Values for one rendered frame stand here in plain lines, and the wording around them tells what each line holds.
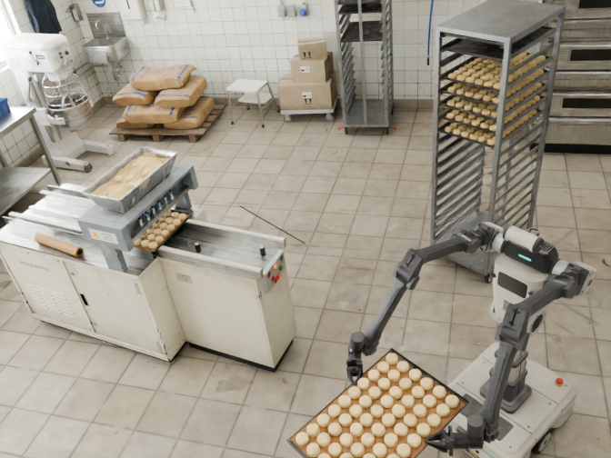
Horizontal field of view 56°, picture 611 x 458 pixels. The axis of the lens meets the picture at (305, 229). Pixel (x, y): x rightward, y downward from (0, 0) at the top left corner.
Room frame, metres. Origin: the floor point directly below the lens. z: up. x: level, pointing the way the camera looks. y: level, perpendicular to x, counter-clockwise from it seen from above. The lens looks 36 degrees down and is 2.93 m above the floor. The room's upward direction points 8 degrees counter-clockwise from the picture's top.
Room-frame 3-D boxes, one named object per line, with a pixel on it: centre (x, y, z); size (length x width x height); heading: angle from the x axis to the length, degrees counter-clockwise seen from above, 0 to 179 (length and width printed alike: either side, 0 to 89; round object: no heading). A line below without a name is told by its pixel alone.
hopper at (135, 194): (3.03, 0.97, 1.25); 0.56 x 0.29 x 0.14; 151
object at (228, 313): (2.78, 0.53, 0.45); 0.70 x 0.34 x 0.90; 61
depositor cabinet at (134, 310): (3.26, 1.39, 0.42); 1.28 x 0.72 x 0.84; 61
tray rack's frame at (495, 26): (3.41, -1.32, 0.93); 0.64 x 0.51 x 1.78; 130
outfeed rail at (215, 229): (3.21, 1.00, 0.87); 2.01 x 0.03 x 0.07; 61
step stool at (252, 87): (6.44, 0.42, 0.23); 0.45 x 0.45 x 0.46; 62
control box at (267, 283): (2.60, 0.22, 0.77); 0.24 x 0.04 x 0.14; 151
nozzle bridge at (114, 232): (3.03, 0.97, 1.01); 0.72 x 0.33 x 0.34; 151
